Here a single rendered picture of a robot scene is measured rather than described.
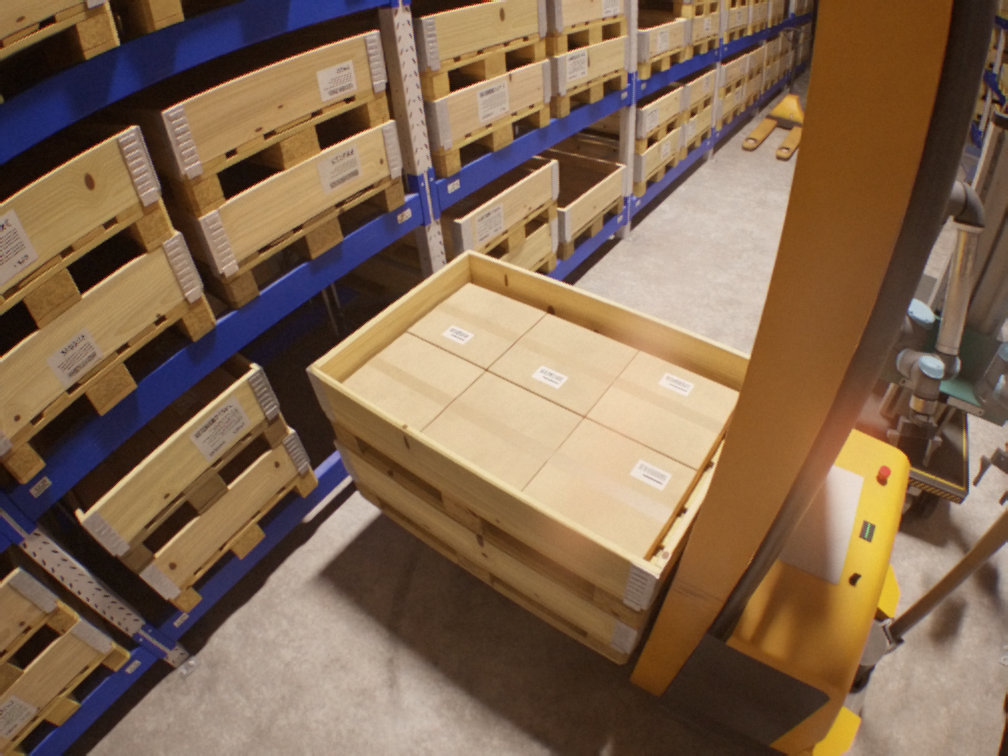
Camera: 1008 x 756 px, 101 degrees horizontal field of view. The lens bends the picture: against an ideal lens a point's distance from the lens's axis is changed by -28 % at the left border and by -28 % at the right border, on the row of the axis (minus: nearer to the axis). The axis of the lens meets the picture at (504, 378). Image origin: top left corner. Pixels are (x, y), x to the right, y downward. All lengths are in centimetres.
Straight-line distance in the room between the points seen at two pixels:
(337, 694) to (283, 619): 42
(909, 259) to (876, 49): 24
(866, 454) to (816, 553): 41
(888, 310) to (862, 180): 17
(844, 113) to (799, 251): 18
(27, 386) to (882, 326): 181
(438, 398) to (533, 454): 37
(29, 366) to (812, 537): 208
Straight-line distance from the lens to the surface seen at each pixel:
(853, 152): 66
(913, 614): 201
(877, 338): 76
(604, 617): 162
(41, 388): 170
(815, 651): 142
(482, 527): 167
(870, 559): 160
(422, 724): 221
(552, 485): 151
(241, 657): 253
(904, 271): 71
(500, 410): 169
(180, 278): 175
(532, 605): 194
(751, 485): 100
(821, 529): 158
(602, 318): 195
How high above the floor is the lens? 212
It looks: 44 degrees down
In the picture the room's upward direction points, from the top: 6 degrees counter-clockwise
